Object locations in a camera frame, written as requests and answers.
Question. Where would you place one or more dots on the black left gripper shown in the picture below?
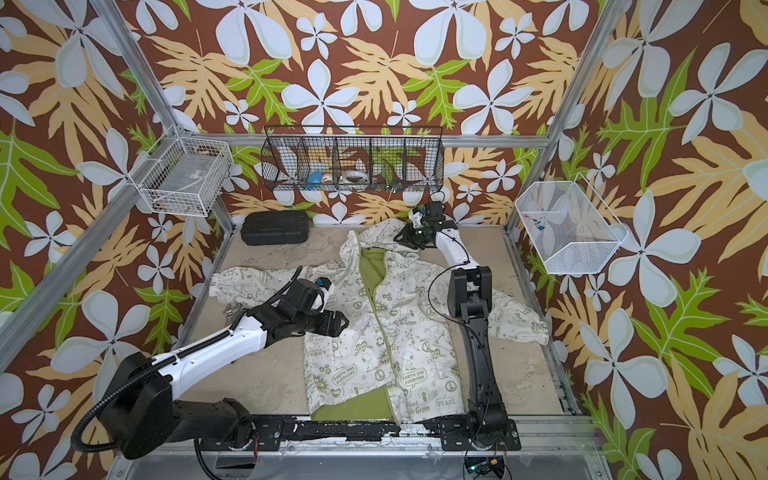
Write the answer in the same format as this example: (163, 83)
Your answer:
(338, 326)

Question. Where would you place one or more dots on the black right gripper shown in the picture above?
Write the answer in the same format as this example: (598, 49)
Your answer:
(407, 237)

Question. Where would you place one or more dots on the white green printed jacket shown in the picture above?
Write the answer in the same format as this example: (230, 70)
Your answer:
(396, 356)

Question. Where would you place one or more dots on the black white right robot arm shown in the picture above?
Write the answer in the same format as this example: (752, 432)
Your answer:
(469, 304)

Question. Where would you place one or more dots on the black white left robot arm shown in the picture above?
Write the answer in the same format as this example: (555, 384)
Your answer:
(142, 407)

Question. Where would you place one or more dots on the larger tape roll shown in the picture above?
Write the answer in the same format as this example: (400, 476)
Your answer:
(353, 177)

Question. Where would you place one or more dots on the black plastic case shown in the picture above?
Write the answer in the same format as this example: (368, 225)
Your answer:
(275, 228)

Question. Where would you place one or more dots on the blue object in basket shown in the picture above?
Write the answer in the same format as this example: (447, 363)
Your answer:
(315, 178)

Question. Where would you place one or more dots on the white mesh basket right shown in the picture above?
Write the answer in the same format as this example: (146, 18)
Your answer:
(572, 228)

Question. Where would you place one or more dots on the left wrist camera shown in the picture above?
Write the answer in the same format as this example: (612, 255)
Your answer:
(326, 289)

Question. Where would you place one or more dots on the black wire shelf basket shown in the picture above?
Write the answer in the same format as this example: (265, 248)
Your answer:
(396, 159)

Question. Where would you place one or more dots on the white wire basket left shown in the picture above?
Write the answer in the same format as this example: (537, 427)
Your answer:
(182, 173)

